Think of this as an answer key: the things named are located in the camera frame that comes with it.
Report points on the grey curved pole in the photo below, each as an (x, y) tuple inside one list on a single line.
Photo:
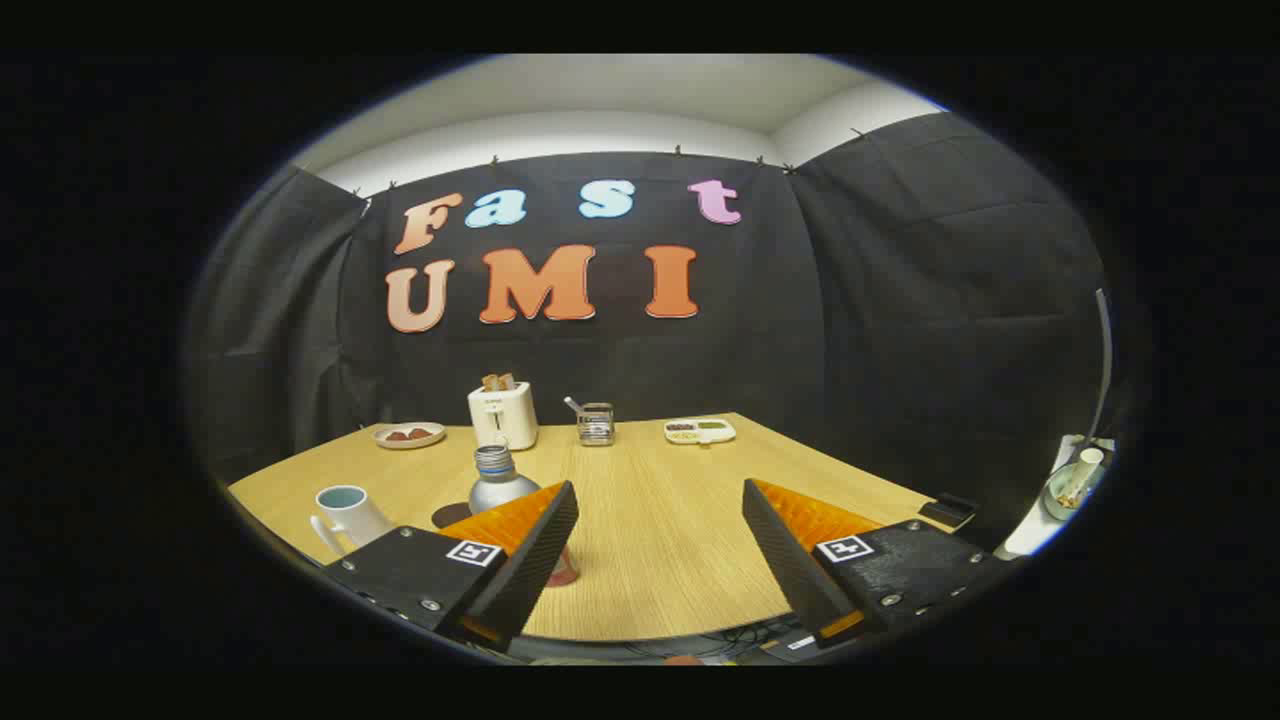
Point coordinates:
[(1104, 350)]

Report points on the small black device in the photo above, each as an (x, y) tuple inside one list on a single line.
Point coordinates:
[(945, 512)]

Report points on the small white plate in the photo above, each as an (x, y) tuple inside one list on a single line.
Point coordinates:
[(409, 442)]

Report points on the silver juice bottle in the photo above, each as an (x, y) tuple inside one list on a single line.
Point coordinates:
[(495, 488)]

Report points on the white divided tray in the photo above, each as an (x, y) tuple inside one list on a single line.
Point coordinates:
[(700, 431)]

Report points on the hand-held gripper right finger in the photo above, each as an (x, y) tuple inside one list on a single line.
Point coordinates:
[(785, 555)]

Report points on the wooden table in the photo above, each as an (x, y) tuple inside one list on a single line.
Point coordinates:
[(660, 520)]

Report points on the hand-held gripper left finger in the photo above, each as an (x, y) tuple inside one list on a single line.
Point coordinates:
[(535, 560)]

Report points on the small white table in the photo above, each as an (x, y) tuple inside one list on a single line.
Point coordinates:
[(1030, 530)]

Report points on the brown round coaster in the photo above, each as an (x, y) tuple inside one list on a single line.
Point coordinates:
[(448, 516)]

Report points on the grey bowl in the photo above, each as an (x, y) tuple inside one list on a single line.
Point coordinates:
[(1062, 500)]

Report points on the white toaster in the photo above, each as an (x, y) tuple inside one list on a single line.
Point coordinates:
[(502, 418)]

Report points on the white cup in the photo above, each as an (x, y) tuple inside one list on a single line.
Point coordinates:
[(352, 515)]

